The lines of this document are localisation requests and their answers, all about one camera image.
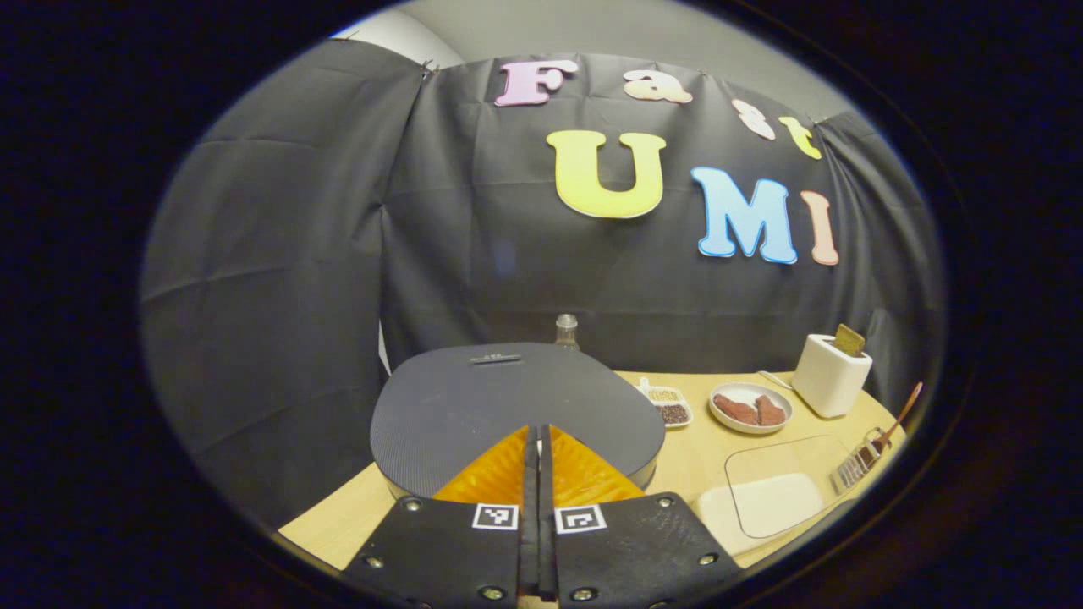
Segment clear rice container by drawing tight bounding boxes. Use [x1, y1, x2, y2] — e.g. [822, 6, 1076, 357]
[695, 434, 855, 559]

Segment silver black rice cooker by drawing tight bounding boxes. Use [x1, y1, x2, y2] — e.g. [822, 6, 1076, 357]
[370, 342, 667, 502]

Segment white toaster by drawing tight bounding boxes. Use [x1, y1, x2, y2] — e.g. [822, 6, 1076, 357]
[791, 333, 873, 420]

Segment black backdrop cloth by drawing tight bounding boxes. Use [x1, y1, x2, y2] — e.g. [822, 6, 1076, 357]
[140, 38, 947, 529]

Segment metal wire chopstick holder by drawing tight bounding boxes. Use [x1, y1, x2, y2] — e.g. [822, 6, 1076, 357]
[829, 427, 891, 497]

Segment white divided bean dish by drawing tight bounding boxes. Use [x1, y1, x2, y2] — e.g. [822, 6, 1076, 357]
[636, 378, 695, 430]

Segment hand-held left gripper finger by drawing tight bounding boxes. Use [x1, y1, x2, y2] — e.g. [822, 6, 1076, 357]
[343, 425, 540, 609]
[539, 425, 744, 609]

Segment white round plate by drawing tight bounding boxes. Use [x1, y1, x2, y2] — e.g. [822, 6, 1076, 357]
[708, 381, 794, 436]

